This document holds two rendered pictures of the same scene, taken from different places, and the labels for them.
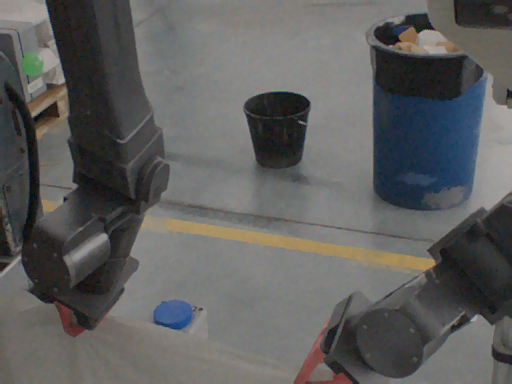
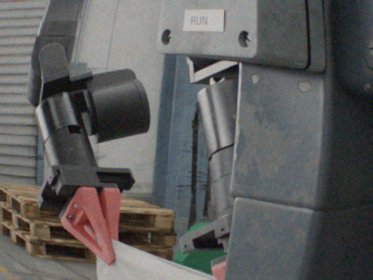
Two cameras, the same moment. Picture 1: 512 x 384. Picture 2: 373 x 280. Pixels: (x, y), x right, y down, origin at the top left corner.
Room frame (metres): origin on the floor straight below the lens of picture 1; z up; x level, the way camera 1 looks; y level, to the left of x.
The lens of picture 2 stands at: (1.31, 0.52, 1.23)
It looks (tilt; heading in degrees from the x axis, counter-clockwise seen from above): 3 degrees down; 214
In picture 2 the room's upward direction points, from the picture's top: 5 degrees clockwise
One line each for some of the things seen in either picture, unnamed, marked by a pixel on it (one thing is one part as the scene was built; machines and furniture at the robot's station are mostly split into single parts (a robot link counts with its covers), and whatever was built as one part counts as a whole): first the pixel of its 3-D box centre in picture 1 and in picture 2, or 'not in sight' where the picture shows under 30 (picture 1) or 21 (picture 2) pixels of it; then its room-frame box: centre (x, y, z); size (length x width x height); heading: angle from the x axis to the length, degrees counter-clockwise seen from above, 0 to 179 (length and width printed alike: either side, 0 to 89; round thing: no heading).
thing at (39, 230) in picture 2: not in sight; (75, 224); (-3.66, -3.70, 0.22); 1.21 x 0.84 x 0.14; 159
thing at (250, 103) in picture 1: (278, 131); not in sight; (3.15, -0.10, 0.13); 0.30 x 0.30 x 0.26
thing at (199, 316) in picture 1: (175, 333); not in sight; (0.98, 0.15, 0.81); 0.08 x 0.08 x 0.06; 69
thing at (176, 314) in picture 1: (173, 317); not in sight; (0.98, 0.15, 0.84); 0.06 x 0.06 x 0.02
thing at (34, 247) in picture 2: not in sight; (74, 242); (-3.64, -3.71, 0.07); 1.20 x 0.82 x 0.14; 157
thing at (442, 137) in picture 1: (426, 113); not in sight; (2.82, -0.67, 0.32); 0.51 x 0.48 x 0.65; 159
